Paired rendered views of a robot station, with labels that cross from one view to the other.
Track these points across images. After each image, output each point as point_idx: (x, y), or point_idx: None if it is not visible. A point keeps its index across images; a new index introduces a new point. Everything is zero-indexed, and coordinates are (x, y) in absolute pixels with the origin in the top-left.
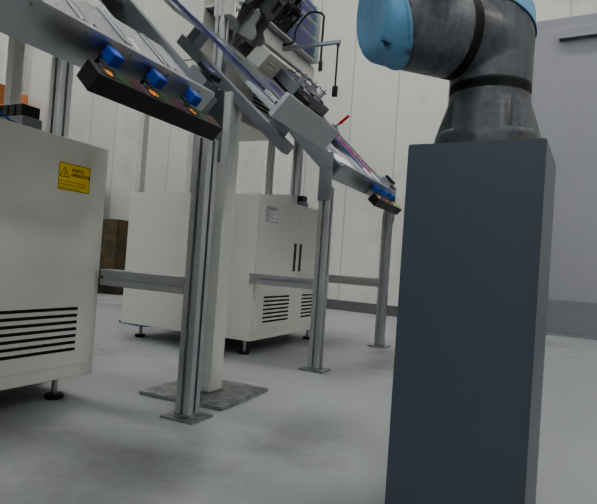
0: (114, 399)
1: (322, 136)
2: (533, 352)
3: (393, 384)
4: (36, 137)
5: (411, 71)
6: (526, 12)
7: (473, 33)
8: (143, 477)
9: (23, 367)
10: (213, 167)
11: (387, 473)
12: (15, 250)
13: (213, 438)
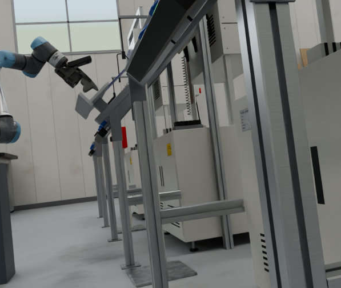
0: (176, 258)
1: (84, 104)
2: None
3: (11, 231)
4: (163, 138)
5: (4, 143)
6: None
7: None
8: (95, 258)
9: (173, 228)
10: (113, 144)
11: (13, 256)
12: (167, 182)
13: (101, 267)
